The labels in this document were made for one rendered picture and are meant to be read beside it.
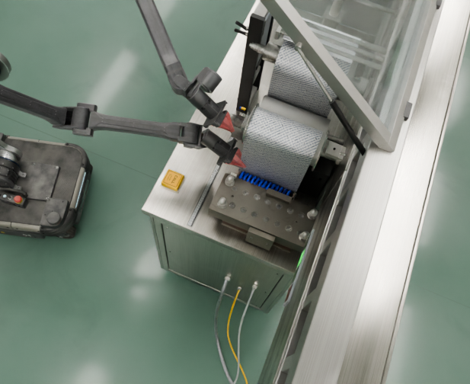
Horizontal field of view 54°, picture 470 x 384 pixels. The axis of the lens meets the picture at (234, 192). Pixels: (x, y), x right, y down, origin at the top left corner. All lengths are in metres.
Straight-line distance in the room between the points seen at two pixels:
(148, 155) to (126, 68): 0.71
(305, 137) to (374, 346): 0.68
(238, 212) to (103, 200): 1.34
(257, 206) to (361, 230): 0.71
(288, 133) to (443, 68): 0.55
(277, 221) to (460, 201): 1.83
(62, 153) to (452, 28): 2.03
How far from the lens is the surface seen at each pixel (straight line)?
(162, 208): 1.81
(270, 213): 1.69
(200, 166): 1.89
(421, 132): 1.51
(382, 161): 1.14
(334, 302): 0.98
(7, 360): 2.74
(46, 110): 1.66
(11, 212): 2.69
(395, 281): 1.27
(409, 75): 1.28
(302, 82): 1.62
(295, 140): 1.52
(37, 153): 2.81
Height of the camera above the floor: 2.57
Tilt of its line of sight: 65 degrees down
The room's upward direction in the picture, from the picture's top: 11 degrees clockwise
